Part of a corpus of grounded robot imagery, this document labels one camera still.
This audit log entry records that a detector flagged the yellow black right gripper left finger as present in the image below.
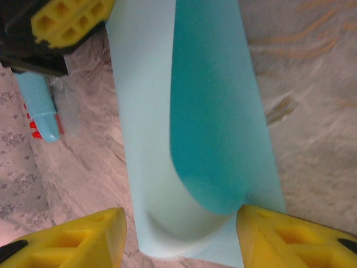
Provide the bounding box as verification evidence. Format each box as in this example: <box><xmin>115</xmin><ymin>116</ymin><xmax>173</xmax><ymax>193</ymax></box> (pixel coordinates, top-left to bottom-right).
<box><xmin>0</xmin><ymin>207</ymin><xmax>128</xmax><ymax>268</ymax></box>

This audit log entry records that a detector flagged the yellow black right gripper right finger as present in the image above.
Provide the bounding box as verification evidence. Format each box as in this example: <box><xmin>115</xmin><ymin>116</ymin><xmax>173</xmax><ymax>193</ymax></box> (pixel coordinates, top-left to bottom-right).
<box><xmin>236</xmin><ymin>204</ymin><xmax>357</xmax><ymax>268</ymax></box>

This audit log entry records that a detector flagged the light blue paper sheet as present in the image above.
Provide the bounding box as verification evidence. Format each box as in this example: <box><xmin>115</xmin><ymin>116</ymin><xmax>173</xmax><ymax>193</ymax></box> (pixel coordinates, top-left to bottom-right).
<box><xmin>105</xmin><ymin>0</ymin><xmax>288</xmax><ymax>268</ymax></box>

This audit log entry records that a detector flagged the light blue pen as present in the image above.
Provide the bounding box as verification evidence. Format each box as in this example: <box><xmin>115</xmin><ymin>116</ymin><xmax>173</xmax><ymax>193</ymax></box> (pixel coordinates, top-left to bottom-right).
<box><xmin>13</xmin><ymin>71</ymin><xmax>61</xmax><ymax>143</ymax></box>

